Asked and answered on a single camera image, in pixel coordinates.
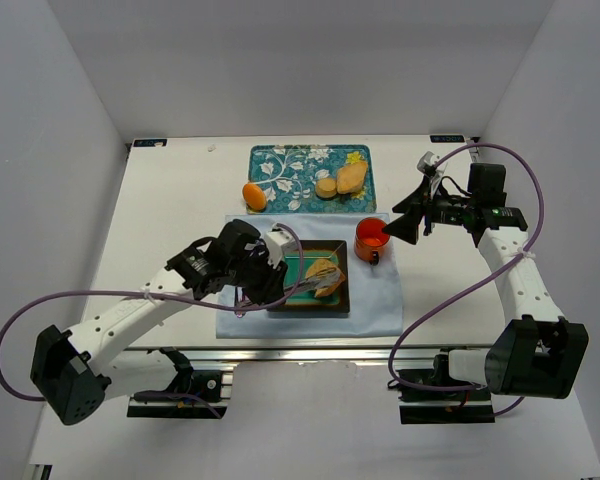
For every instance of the light blue cloth napkin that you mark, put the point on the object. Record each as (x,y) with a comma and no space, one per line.
(375,292)

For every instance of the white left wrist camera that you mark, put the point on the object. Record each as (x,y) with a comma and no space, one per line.
(279,241)

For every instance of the blue corner label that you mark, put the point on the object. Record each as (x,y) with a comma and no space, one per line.
(149,143)
(447,138)

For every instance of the brown bread slice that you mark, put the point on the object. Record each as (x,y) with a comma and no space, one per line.
(326,275)

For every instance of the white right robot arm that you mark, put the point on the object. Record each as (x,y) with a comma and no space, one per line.
(539,353)

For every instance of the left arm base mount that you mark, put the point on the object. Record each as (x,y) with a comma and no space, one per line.
(193,392)

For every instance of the blue corner label right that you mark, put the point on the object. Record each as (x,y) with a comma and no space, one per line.
(447,138)

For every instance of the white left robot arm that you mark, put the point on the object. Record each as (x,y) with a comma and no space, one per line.
(77,369)

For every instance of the blue corner label left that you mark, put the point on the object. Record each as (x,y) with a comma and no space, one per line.
(149,143)

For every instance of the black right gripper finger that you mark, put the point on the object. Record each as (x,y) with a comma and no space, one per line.
(416,199)
(406,226)

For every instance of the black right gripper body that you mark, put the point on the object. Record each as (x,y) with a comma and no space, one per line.
(428,214)

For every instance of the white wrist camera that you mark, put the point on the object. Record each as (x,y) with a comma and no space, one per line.
(279,241)
(427,164)

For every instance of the small round bread roll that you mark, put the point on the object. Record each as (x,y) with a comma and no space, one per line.
(326,188)

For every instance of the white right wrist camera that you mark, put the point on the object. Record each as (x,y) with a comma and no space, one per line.
(427,164)

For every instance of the square green black plate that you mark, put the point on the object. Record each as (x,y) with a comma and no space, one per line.
(337,302)

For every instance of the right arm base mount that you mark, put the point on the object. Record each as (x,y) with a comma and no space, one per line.
(425,407)

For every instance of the white foam board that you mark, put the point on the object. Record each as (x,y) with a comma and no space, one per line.
(542,439)

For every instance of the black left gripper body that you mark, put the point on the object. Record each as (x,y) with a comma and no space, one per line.
(272,279)

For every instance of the orange black mug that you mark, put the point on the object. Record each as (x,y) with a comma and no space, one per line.
(370,240)

